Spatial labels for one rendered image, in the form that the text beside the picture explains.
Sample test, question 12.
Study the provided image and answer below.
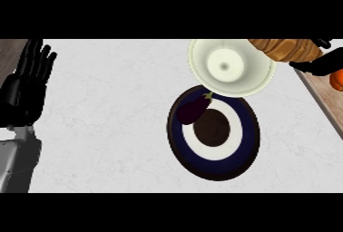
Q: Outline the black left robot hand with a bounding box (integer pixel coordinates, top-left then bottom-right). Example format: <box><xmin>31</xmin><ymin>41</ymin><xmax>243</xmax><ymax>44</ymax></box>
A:
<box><xmin>0</xmin><ymin>38</ymin><xmax>59</xmax><ymax>129</ymax></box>

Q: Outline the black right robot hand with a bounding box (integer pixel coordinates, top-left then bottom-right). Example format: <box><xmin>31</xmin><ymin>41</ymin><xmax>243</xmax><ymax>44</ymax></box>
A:
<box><xmin>288</xmin><ymin>38</ymin><xmax>343</xmax><ymax>77</ymax></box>

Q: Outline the brown croissant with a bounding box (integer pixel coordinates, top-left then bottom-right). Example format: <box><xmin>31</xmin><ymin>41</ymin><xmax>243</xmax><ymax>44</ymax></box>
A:
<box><xmin>247</xmin><ymin>38</ymin><xmax>324</xmax><ymax>63</ymax></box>

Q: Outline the cream bowl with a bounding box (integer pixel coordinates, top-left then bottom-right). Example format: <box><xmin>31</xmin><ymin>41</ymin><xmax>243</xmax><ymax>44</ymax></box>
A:
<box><xmin>186</xmin><ymin>38</ymin><xmax>278</xmax><ymax>99</ymax></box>

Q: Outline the dark blue and white plate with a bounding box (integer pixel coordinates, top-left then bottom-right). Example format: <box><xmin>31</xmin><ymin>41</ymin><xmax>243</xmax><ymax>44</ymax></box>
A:
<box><xmin>166</xmin><ymin>84</ymin><xmax>262</xmax><ymax>182</ymax></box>

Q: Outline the orange round fruit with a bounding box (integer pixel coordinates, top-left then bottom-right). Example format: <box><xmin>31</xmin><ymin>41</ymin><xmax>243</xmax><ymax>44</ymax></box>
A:
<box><xmin>328</xmin><ymin>68</ymin><xmax>343</xmax><ymax>92</ymax></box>

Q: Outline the pale wooden cutting board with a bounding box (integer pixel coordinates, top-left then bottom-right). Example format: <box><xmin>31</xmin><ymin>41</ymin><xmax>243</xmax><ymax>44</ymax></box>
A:
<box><xmin>293</xmin><ymin>68</ymin><xmax>343</xmax><ymax>140</ymax></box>

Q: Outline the grey-brown wooden panel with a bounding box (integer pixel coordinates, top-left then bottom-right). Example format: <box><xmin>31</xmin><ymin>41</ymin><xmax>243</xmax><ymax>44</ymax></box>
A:
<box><xmin>0</xmin><ymin>38</ymin><xmax>31</xmax><ymax>78</ymax></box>

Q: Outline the dark purple eggplant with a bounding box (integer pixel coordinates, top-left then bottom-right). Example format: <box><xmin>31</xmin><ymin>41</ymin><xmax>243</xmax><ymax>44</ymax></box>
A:
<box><xmin>175</xmin><ymin>92</ymin><xmax>216</xmax><ymax>126</ymax></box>

